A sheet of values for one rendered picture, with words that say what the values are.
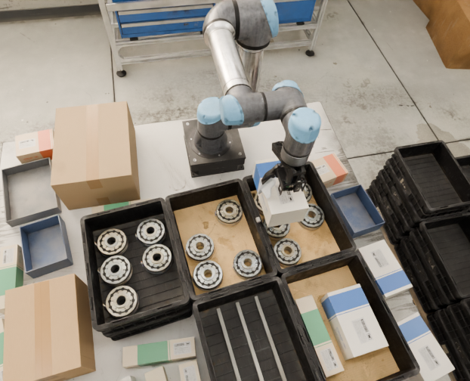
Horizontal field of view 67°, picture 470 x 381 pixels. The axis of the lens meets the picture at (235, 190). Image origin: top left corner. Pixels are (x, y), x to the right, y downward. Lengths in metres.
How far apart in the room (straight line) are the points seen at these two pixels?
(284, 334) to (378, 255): 0.50
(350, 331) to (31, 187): 1.40
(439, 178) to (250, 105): 1.55
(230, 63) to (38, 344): 1.02
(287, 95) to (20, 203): 1.25
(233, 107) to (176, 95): 2.12
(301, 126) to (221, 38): 0.39
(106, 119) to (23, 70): 1.94
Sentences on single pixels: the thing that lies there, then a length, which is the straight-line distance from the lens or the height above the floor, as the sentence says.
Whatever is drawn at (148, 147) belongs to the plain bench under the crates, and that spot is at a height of 0.70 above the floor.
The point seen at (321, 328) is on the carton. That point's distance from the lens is 1.25.
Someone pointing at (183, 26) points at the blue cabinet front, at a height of 0.38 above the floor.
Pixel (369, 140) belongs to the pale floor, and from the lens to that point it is 2.93.
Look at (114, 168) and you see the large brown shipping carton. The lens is 1.48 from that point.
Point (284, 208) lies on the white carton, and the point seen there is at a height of 1.13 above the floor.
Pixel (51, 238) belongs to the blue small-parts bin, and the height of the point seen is 0.70.
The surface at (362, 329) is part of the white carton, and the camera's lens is 1.26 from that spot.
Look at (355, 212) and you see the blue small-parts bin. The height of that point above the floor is 0.70.
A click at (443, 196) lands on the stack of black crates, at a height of 0.49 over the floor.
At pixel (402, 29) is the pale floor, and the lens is 4.15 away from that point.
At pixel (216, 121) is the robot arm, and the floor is 1.01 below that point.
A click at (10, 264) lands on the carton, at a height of 0.76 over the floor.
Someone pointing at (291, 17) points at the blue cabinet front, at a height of 0.38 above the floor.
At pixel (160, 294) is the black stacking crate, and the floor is 0.83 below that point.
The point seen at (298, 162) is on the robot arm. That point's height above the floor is 1.33.
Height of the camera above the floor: 2.07
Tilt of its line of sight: 59 degrees down
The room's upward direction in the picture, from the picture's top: 6 degrees clockwise
